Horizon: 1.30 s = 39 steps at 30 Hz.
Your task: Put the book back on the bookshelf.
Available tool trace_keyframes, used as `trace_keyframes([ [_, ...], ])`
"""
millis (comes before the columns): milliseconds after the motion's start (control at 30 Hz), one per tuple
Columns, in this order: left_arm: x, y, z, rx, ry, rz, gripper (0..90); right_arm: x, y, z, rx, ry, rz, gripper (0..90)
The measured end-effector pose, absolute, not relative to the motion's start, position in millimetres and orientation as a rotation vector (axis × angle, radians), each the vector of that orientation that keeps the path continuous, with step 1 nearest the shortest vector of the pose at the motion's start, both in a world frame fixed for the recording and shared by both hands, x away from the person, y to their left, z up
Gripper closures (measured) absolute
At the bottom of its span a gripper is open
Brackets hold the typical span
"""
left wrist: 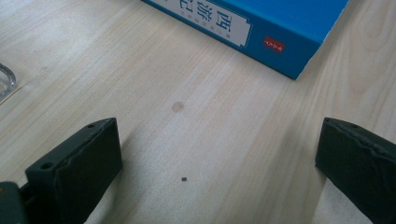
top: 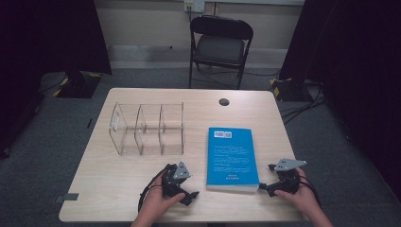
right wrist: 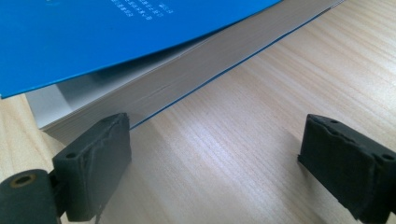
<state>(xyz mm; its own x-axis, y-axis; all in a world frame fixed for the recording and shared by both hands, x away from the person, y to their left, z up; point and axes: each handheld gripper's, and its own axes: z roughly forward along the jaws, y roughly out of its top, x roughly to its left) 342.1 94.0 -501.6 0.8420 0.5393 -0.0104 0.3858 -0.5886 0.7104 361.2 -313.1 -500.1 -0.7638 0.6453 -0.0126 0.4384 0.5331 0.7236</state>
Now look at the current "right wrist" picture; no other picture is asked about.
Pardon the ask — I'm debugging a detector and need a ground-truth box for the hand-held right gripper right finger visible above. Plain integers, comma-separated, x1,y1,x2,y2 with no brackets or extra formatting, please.
297,113,396,224

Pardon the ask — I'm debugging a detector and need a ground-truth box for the blue paperback book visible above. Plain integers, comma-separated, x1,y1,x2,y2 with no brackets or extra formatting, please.
0,0,347,146

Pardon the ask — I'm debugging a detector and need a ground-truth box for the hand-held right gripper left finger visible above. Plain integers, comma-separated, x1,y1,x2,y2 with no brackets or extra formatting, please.
51,112,133,223

